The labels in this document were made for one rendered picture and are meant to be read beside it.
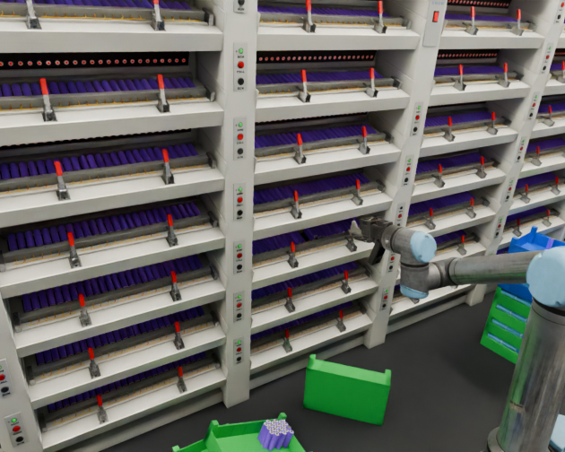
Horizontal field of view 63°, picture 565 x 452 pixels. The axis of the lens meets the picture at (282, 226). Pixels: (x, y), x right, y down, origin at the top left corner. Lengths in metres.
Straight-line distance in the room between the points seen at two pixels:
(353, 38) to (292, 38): 0.21
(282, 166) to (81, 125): 0.59
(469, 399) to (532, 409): 0.83
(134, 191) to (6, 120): 0.33
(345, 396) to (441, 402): 0.43
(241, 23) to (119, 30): 0.30
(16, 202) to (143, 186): 0.30
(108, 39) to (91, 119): 0.19
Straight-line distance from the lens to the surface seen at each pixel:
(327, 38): 1.43
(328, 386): 1.78
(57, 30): 1.17
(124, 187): 1.28
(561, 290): 1.08
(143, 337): 1.60
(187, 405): 1.83
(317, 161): 1.51
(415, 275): 1.52
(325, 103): 1.46
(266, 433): 1.69
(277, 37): 1.34
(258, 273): 1.59
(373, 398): 1.79
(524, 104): 2.27
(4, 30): 1.15
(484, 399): 2.12
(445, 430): 1.95
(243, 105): 1.31
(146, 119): 1.22
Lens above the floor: 1.39
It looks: 26 degrees down
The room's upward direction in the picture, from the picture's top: 3 degrees clockwise
